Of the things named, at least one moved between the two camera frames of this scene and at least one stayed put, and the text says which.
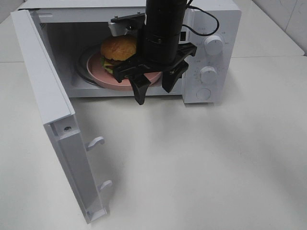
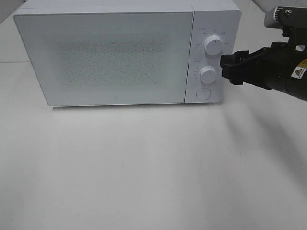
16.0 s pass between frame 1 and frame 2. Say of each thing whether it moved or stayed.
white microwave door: moved
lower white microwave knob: stayed
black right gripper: moved
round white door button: stayed
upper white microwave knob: stayed
